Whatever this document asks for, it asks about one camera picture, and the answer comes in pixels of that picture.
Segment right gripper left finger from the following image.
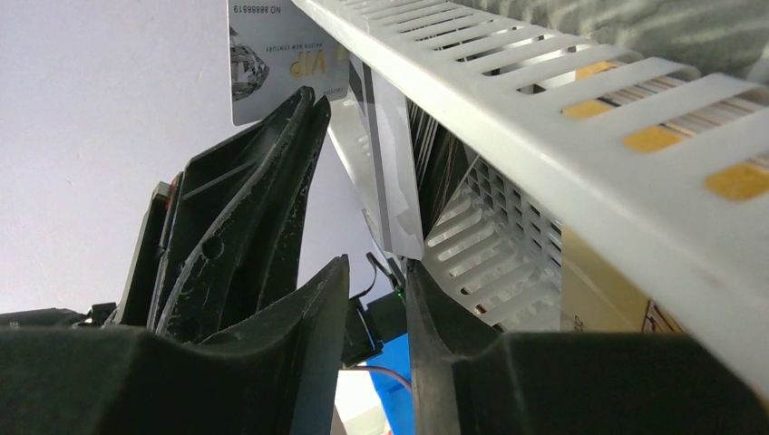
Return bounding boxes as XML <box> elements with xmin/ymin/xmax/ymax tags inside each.
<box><xmin>1</xmin><ymin>256</ymin><xmax>349</xmax><ymax>434</ymax></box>

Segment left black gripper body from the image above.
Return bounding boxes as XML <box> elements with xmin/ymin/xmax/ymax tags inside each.
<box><xmin>0</xmin><ymin>85</ymin><xmax>333</xmax><ymax>344</ymax></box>

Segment blue plastic bin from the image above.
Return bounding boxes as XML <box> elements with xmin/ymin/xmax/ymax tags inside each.
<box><xmin>365</xmin><ymin>334</ymin><xmax>416</xmax><ymax>435</ymax></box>

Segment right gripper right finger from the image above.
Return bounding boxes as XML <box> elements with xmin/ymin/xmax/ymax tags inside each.
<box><xmin>405</xmin><ymin>261</ymin><xmax>768</xmax><ymax>434</ymax></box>

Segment white plastic basket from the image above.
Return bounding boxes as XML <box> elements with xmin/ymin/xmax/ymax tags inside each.
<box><xmin>299</xmin><ymin>1</ymin><xmax>768</xmax><ymax>393</ymax></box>

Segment silver VIP card in basket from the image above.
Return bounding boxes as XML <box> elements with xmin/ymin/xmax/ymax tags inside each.
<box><xmin>228</xmin><ymin>0</ymin><xmax>349</xmax><ymax>126</ymax></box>

